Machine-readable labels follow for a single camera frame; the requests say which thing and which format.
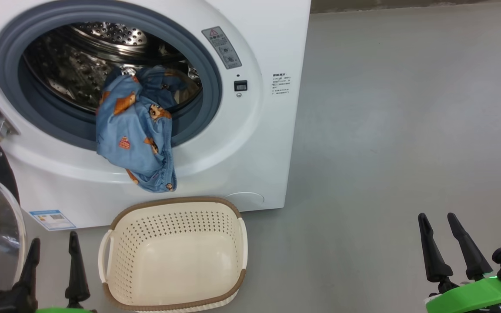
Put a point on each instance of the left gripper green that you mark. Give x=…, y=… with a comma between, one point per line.
x=63, y=310

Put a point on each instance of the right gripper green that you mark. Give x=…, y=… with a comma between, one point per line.
x=472, y=295

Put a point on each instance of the blue cartoon print garment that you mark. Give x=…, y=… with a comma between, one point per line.
x=133, y=134
x=168, y=84

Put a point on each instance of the cream perforated laundry basket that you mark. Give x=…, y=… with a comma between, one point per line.
x=176, y=269

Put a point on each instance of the grey rubber door gasket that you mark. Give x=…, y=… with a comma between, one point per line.
x=198, y=117

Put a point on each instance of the white front-load washing machine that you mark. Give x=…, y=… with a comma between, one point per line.
x=268, y=152

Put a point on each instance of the black door latch slot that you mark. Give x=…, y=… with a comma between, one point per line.
x=240, y=85

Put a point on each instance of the blue energy label sticker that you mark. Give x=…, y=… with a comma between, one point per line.
x=52, y=220

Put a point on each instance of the round filter cover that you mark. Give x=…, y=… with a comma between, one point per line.
x=246, y=201

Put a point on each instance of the stainless steel washer drum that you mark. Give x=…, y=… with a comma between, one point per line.
x=68, y=65

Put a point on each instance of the small black text label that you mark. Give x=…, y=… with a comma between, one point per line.
x=282, y=84

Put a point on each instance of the grey warning sticker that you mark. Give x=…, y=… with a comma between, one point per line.
x=222, y=48

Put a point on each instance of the left black wrist camera box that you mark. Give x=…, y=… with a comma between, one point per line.
x=9, y=301

